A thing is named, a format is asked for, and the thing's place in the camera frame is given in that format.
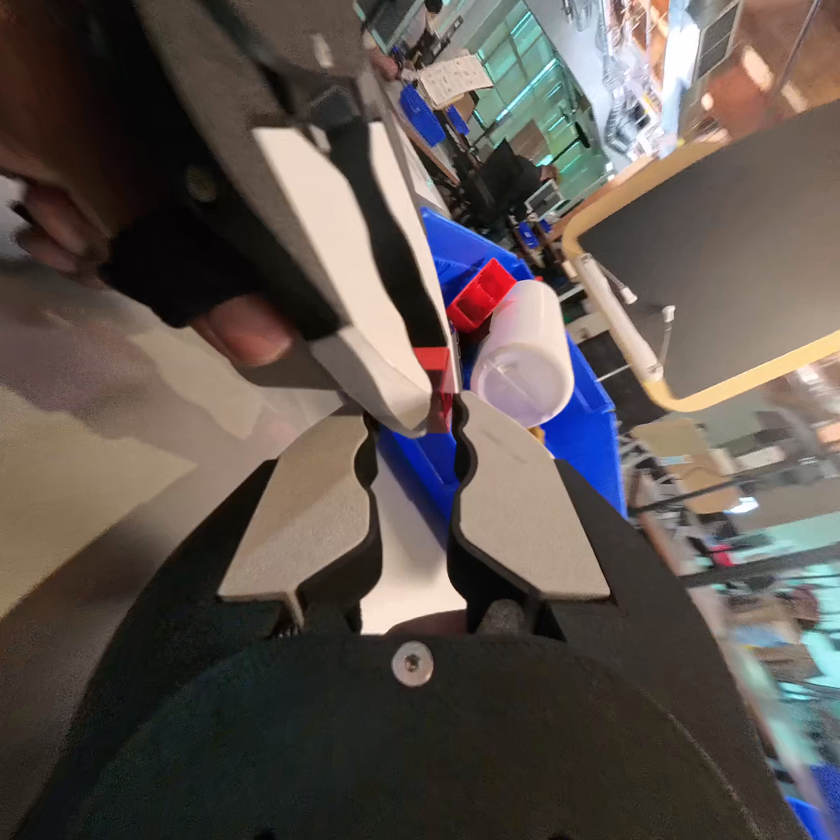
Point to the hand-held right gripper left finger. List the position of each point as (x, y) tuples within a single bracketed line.
[(302, 518)]

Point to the blue plastic bin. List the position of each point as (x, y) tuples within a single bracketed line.
[(590, 426)]

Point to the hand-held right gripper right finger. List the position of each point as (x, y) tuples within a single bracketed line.
[(525, 518)]

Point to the black board wooden rim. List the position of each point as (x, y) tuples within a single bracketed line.
[(722, 249)]

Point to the white plastic cup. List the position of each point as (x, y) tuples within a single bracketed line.
[(525, 367)]

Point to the dotted paper sign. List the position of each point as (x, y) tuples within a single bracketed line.
[(456, 79)]

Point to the person's left hand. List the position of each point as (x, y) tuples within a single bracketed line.
[(79, 118)]

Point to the black pole stand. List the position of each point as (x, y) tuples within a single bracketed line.
[(797, 46)]

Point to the red toy building block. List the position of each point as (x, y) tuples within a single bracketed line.
[(482, 295)]

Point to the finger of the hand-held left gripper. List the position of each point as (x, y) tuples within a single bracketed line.
[(407, 197), (328, 229)]

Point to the small blue bin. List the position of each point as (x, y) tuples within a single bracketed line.
[(423, 118)]

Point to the red translucent cube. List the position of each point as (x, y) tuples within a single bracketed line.
[(434, 359)]

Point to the white light bar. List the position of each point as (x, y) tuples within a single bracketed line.
[(620, 315)]

